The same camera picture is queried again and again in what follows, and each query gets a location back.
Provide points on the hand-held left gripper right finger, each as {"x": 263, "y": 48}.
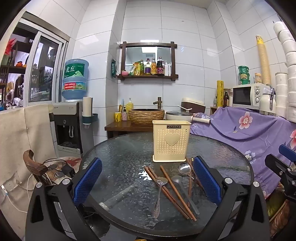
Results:
{"x": 207, "y": 183}

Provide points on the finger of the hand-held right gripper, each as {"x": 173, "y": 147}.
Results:
{"x": 288, "y": 151}
{"x": 276, "y": 164}

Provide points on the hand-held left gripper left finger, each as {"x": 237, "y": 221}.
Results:
{"x": 87, "y": 179}

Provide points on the grey plastic spoon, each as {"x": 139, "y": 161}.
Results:
{"x": 185, "y": 192}

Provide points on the round bowl steel spoon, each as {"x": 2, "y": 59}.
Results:
{"x": 184, "y": 168}

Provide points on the brown wooden chopstick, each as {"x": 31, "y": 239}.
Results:
{"x": 161, "y": 190}
{"x": 165, "y": 188}
{"x": 177, "y": 192}

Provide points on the cream perforated utensil holder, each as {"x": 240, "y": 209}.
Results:
{"x": 171, "y": 139}

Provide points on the white kettle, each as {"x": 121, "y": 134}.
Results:
{"x": 267, "y": 102}

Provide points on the purple floral cloth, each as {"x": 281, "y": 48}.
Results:
{"x": 231, "y": 132}

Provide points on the wooden chair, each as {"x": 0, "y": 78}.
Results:
{"x": 31, "y": 162}

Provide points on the dark wooden counter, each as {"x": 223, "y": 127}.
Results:
{"x": 120, "y": 128}

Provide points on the grey water dispenser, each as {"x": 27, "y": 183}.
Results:
{"x": 69, "y": 115}

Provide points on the yellow cup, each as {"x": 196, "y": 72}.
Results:
{"x": 118, "y": 117}

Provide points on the white microwave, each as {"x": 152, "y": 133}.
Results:
{"x": 244, "y": 96}

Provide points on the white paper cup dispenser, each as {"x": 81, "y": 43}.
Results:
{"x": 87, "y": 106}

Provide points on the white pan with lid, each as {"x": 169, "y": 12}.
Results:
{"x": 178, "y": 115}

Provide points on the small pink bottle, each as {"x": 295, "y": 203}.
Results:
{"x": 124, "y": 114}

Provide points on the beige cloth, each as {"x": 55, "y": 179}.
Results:
{"x": 20, "y": 139}

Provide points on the small jar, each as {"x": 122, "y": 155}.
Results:
{"x": 258, "y": 78}

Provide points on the white brown rice cooker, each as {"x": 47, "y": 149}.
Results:
{"x": 193, "y": 104}

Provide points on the brown glass bottle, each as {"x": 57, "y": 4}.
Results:
{"x": 226, "y": 99}

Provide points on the stack of white paper rolls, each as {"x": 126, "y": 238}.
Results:
{"x": 285, "y": 69}

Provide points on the yellow soap bottle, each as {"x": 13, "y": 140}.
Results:
{"x": 129, "y": 105}

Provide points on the woven pattern basin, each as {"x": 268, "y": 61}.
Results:
{"x": 146, "y": 117}

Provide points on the stacked green tubs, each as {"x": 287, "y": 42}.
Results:
{"x": 244, "y": 75}

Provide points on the yellow roll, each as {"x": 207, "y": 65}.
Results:
{"x": 220, "y": 92}

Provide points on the stack of yellow paper cups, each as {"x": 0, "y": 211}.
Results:
{"x": 263, "y": 62}

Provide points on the bronze faucet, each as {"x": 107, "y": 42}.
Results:
{"x": 159, "y": 103}

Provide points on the blue water jug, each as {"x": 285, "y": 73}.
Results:
{"x": 75, "y": 78}

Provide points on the green hanging packet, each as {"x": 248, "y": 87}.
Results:
{"x": 113, "y": 68}

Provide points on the sliding window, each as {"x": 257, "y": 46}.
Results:
{"x": 44, "y": 69}

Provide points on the row of condiment bottles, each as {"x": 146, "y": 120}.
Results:
{"x": 153, "y": 68}

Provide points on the dark wooden display shelf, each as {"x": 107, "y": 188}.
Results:
{"x": 13, "y": 76}

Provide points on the wooden framed mirror shelf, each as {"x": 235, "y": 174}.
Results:
{"x": 148, "y": 44}

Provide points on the red flower decoration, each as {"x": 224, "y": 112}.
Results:
{"x": 10, "y": 46}

